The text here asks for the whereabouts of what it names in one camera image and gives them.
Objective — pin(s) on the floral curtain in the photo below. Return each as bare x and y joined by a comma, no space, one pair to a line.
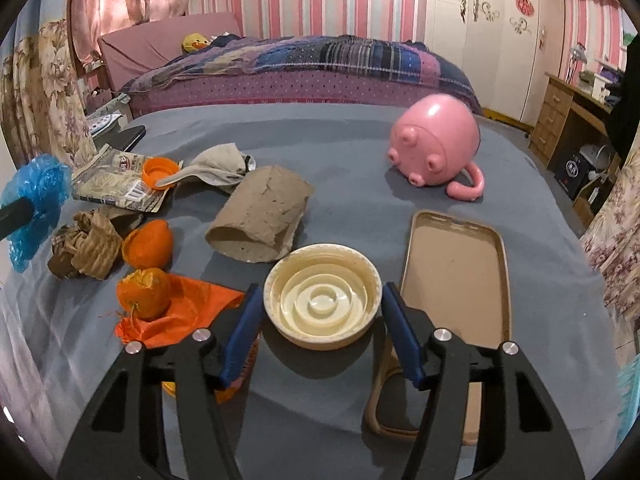
41,108

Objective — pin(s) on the wooden desk with drawers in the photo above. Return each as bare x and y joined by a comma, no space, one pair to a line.
571,143

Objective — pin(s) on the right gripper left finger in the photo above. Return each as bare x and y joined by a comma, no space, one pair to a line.
121,433

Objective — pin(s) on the yellow duck plush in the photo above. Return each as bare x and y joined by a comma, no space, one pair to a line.
194,42

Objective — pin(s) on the orange plastic bag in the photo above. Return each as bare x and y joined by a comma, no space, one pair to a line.
193,304

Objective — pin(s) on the small green bedside stool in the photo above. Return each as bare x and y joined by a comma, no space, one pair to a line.
114,115

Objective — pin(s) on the cream round plastic lid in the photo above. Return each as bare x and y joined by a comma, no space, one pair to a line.
323,297

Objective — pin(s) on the beige cloth cap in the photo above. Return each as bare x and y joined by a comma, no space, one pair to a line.
223,166

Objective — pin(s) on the orange bottle cap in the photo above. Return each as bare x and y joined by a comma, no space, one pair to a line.
155,169

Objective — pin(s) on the tan phone case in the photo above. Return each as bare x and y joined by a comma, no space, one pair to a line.
456,272

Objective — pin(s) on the patchwork plaid quilt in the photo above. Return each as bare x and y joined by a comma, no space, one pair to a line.
312,69

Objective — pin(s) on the bed with purple sheet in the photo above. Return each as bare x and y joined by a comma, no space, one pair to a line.
133,51

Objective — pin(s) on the blue plastic bag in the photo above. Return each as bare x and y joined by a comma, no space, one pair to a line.
31,204

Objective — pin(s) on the brown cardboard tube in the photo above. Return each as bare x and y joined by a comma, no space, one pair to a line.
259,220

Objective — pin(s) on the black wallet case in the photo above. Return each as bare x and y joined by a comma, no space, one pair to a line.
122,140

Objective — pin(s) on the white wardrobe with decals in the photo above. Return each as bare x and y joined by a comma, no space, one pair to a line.
507,49

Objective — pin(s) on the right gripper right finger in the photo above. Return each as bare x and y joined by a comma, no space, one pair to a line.
522,433

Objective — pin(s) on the printed snack wrapper bag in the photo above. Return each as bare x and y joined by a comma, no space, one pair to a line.
115,178

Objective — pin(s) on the brown paper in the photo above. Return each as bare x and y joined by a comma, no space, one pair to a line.
88,247

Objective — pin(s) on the pink pig toy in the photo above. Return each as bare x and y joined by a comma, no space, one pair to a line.
434,142

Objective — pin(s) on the orange peel half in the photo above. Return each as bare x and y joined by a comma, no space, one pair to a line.
144,294
149,246

